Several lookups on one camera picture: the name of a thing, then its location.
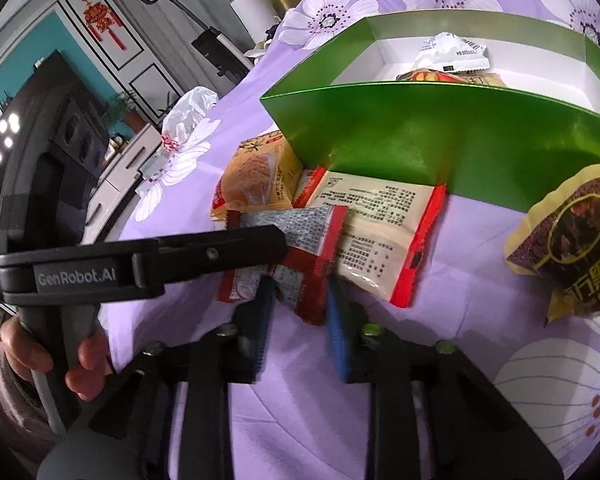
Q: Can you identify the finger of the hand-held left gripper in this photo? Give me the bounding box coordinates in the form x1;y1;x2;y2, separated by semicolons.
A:
130;224;288;286

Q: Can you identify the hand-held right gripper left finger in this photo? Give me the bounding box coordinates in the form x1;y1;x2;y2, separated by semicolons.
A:
105;275;278;480

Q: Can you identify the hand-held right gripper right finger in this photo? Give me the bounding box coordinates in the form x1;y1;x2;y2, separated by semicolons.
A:
327;279;564;480

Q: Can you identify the orange rice cracker packet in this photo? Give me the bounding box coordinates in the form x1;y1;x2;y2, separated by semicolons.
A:
209;131;307;223

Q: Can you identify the red grey-label snack packet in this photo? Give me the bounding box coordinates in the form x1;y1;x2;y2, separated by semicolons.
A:
216;204;350;327

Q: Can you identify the cream red-edged snack packet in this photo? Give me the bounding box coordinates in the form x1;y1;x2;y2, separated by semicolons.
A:
292;166;448;308

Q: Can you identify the green cardboard box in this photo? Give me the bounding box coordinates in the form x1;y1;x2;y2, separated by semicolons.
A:
259;10;600;213

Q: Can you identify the yellow black snack packet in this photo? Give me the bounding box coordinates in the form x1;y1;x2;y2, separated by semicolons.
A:
504;161;600;330

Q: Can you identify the orange white snack packet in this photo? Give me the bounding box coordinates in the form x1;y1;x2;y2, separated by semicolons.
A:
396;69;463;84

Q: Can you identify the white crinkled snack packet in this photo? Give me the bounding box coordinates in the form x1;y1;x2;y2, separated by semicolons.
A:
412;31;492;73

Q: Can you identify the person's left forearm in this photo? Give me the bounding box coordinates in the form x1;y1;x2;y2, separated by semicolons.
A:
0;350;68;471

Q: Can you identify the person's left hand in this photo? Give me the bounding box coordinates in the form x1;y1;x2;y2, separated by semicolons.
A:
0;317;112;402

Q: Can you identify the white cabinet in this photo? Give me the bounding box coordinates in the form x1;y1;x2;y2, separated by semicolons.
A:
87;122;163;231

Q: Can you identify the grey speaker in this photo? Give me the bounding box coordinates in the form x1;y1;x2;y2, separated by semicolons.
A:
52;94;108;178

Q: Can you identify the white red plastic bag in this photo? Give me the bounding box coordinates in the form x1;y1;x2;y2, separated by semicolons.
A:
161;86;220;153

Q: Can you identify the purple floral sheet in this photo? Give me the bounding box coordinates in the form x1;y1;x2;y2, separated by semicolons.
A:
97;0;600;480

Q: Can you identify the potted plant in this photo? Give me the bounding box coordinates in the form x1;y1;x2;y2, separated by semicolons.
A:
102;89;146;133

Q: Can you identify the black television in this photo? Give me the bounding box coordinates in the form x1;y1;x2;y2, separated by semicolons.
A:
0;50;81;251

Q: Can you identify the black upright vacuum cleaner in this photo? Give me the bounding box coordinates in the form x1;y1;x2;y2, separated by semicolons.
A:
140;0;255;80

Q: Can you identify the dark clutter pile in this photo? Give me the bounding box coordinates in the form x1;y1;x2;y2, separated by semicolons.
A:
245;17;283;58

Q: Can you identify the white panel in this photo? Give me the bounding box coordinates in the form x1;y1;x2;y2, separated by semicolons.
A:
229;0;281;48

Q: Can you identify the red knot wall ornament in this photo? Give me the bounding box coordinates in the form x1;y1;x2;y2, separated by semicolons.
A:
81;0;127;52

